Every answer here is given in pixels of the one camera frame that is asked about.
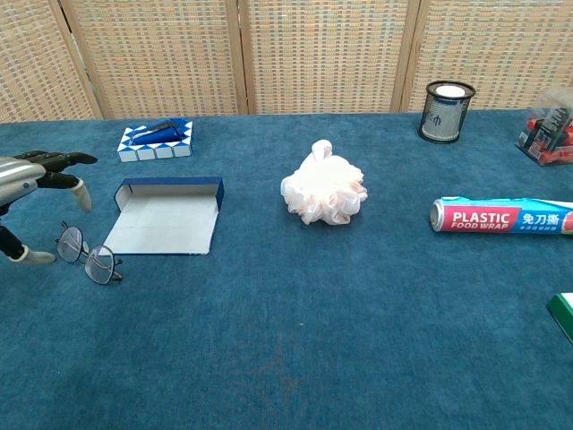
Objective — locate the white bottle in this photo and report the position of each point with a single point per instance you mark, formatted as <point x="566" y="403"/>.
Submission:
<point x="450" y="92"/>

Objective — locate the woven folding screen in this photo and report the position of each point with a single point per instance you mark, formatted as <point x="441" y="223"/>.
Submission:
<point x="322" y="54"/>

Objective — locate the blue stapler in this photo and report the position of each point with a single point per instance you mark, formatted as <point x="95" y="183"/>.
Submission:
<point x="156" y="134"/>

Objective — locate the plastic food wrap roll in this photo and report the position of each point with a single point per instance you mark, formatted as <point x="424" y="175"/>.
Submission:
<point x="483" y="218"/>

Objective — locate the white pink bath loofah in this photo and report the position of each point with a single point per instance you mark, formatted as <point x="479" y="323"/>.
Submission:
<point x="324" y="188"/>

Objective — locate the blue table carpet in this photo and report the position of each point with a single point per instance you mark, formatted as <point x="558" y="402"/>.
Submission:
<point x="286" y="322"/>

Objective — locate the clear box red black toy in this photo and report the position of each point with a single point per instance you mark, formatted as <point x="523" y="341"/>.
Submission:
<point x="550" y="130"/>

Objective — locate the white green product box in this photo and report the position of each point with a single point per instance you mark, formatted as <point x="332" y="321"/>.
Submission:
<point x="565" y="313"/>

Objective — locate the black-rimmed eyeglasses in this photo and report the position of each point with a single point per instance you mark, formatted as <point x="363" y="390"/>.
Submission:
<point x="99" y="265"/>

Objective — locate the blue white snake puzzle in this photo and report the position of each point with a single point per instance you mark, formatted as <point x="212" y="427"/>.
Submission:
<point x="154" y="152"/>

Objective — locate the blue glasses case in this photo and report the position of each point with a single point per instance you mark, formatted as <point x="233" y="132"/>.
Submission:
<point x="165" y="224"/>

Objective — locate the black mesh cup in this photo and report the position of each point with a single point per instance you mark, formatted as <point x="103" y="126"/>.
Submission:
<point x="465" y="112"/>

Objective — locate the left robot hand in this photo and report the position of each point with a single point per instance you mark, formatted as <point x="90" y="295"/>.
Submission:
<point x="22" y="177"/>

